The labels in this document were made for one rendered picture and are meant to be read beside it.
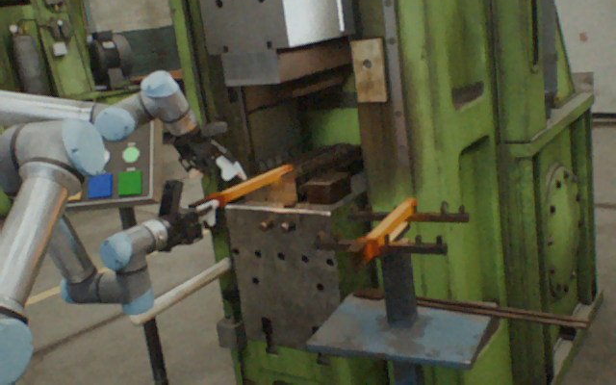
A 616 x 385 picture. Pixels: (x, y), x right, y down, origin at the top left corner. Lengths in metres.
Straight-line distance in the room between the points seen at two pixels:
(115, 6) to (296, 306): 9.23
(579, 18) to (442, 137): 5.38
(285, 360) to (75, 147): 1.10
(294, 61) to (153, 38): 9.34
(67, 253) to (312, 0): 0.96
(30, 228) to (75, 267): 0.34
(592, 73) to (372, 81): 5.40
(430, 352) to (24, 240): 0.89
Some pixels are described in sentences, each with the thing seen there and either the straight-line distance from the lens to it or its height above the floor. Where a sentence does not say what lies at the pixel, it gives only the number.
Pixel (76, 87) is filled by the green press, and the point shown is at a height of 1.03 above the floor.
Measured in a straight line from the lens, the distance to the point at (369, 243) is 1.50.
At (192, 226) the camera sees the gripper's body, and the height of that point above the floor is 0.98.
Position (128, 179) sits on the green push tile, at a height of 1.02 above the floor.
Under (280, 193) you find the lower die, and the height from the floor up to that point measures 0.94.
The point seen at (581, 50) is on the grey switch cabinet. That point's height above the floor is 0.70.
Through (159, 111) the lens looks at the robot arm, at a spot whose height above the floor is 1.27.
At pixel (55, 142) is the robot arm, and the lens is 1.40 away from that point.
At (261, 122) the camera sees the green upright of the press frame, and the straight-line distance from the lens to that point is 2.29.
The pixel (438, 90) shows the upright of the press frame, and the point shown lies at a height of 1.20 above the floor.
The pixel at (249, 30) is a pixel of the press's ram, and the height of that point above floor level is 1.42.
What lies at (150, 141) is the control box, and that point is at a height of 1.12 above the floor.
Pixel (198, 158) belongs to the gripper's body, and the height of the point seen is 1.14.
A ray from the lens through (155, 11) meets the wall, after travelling 11.38.
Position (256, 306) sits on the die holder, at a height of 0.59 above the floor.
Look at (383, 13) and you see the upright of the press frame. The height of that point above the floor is 1.42.
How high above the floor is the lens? 1.46
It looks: 14 degrees down
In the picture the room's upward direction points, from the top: 8 degrees counter-clockwise
